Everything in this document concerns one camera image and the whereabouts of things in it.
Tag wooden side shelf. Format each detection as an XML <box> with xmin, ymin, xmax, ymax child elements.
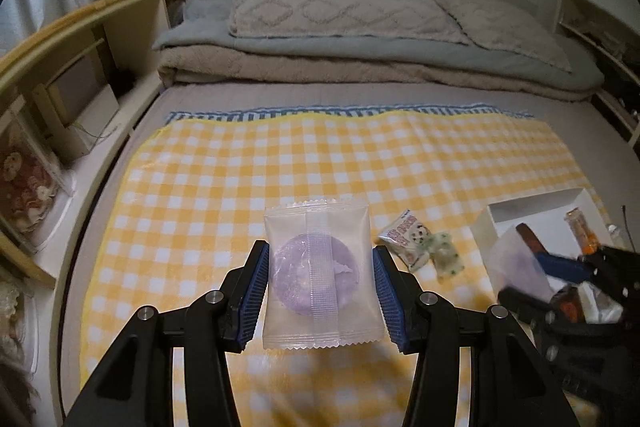
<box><xmin>555</xmin><ymin>0</ymin><xmax>640</xmax><ymax>142</ymax></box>

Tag beige patterned pillow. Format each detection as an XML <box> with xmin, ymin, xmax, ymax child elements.
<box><xmin>227</xmin><ymin>0</ymin><xmax>471</xmax><ymax>46</ymax></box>

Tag orange snack packet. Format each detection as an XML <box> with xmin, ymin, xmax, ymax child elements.
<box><xmin>565</xmin><ymin>208</ymin><xmax>600</xmax><ymax>255</ymax></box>

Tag yellow checked cloth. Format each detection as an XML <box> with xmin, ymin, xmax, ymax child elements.
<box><xmin>82</xmin><ymin>109</ymin><xmax>613</xmax><ymax>427</ymax></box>

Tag clear case with dolls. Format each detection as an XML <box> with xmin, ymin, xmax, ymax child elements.
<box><xmin>0</xmin><ymin>112</ymin><xmax>73</xmax><ymax>248</ymax></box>

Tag black and red snack packet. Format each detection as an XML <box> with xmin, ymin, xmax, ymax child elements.
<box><xmin>552</xmin><ymin>284</ymin><xmax>588</xmax><ymax>323</ymax></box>

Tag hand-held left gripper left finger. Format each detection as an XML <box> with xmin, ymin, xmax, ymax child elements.
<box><xmin>62</xmin><ymin>239</ymin><xmax>271</xmax><ymax>427</ymax></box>

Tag white box on shelf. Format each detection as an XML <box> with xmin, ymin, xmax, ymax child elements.
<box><xmin>65</xmin><ymin>84</ymin><xmax>121</xmax><ymax>158</ymax></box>

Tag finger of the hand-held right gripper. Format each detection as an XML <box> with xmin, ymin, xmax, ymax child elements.
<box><xmin>496</xmin><ymin>286</ymin><xmax>556</xmax><ymax>325</ymax></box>
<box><xmin>536</xmin><ymin>252</ymin><xmax>599</xmax><ymax>285</ymax></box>

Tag white cardboard box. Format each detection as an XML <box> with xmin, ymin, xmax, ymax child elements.
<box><xmin>472</xmin><ymin>188</ymin><xmax>618</xmax><ymax>308</ymax></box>

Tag clear packet purple round snack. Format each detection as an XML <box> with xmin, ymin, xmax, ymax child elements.
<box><xmin>487</xmin><ymin>226</ymin><xmax>553</xmax><ymax>300</ymax></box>
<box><xmin>262</xmin><ymin>197</ymin><xmax>383</xmax><ymax>352</ymax></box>

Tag grey folded blanket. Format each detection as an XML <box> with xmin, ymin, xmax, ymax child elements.
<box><xmin>152</xmin><ymin>0</ymin><xmax>573</xmax><ymax>75</ymax></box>

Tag wooden bedside shelf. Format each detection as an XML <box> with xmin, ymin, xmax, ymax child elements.
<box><xmin>0</xmin><ymin>0</ymin><xmax>203</xmax><ymax>288</ymax></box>

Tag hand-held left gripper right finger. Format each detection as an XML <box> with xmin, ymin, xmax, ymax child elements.
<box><xmin>371</xmin><ymin>246</ymin><xmax>581</xmax><ymax>427</ymax></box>

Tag brown snack packet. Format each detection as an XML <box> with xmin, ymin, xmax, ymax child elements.
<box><xmin>516</xmin><ymin>223</ymin><xmax>546</xmax><ymax>255</ymax></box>

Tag white patterned snack packet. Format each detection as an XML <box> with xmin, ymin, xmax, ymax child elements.
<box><xmin>377</xmin><ymin>208</ymin><xmax>461</xmax><ymax>284</ymax></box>

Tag blue striped cloth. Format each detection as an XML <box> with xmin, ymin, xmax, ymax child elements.
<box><xmin>165</xmin><ymin>103</ymin><xmax>533</xmax><ymax>124</ymax></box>

